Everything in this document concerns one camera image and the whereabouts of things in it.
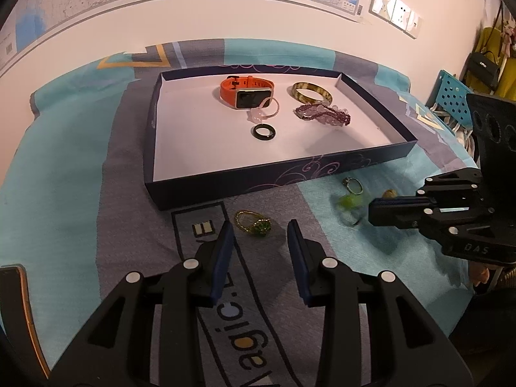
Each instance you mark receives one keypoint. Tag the blue perforated crate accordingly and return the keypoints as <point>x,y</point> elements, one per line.
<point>451,96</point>

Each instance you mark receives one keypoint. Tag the white wall switch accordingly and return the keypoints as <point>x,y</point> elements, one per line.
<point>414,24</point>

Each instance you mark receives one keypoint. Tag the dark blue cardboard box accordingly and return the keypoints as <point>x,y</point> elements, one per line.
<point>209,145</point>

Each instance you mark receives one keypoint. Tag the person's right hand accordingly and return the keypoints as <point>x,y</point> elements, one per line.
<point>481,278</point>

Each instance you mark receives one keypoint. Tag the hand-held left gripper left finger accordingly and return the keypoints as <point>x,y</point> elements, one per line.
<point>223,258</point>

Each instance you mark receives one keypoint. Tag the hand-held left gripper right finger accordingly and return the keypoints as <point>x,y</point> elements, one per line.
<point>297,258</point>

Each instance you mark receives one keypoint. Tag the teal and grey printed tablecloth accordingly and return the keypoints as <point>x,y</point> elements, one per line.
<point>80,189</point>

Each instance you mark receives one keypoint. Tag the small yellow trinket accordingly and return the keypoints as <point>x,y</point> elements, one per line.
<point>389,193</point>

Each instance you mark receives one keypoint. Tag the dark board with orange edge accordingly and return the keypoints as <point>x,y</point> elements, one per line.
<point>18,314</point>

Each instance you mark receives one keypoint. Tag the white wall socket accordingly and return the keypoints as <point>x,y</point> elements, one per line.
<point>381,0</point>
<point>401,10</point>

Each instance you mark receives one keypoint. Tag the orange smart watch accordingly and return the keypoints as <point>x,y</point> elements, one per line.
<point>250,97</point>

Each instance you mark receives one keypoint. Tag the green translucent trinket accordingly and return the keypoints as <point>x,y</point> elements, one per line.
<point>347,202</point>

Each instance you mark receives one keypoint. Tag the green marbled bangle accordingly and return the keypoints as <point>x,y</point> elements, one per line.
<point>300,96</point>

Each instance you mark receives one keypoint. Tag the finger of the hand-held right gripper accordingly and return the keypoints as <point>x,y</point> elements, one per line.
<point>393,211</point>
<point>451,181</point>

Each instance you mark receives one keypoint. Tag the black handbag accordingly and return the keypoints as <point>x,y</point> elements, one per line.
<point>483,68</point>

